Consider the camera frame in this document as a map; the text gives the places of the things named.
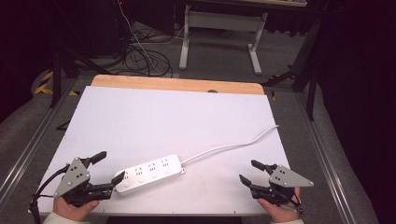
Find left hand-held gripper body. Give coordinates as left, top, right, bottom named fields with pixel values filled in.
left=52, top=157, right=101, bottom=208

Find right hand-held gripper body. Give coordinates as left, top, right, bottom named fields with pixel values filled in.
left=263, top=164, right=315, bottom=207

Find white power strip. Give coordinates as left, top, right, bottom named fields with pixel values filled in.
left=113, top=154, right=187, bottom=197

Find person's right hand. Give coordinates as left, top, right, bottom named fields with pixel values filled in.
left=257, top=186, right=302, bottom=224

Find person's left hand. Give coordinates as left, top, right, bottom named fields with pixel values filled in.
left=52, top=196, right=101, bottom=223

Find white board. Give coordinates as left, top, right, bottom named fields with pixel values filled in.
left=29, top=86, right=292, bottom=217

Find black tripod stand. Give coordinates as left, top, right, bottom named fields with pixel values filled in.
left=49, top=0, right=110, bottom=109

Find black metal stand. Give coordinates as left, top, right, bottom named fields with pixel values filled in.
left=261, top=17, right=322, bottom=121

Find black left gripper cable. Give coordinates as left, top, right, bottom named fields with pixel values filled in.
left=29, top=163, right=71, bottom=224

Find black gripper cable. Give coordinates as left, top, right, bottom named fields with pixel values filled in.
left=29, top=163, right=71, bottom=224
left=287, top=191, right=305, bottom=217

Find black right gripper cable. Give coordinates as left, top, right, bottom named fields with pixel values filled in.
left=287, top=191, right=305, bottom=217

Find white power strip cable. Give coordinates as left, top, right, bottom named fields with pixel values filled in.
left=180, top=124, right=280, bottom=165

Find aluminium rail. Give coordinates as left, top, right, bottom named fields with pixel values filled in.
left=293, top=92, right=360, bottom=224
left=0, top=77, right=79, bottom=201

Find black floor cables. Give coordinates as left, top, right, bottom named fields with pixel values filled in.
left=122, top=29, right=174, bottom=78

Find white floor cable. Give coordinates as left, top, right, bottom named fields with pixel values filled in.
left=119, top=0, right=185, bottom=77

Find white metal desk frame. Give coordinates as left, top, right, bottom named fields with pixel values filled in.
left=178, top=4, right=269, bottom=76

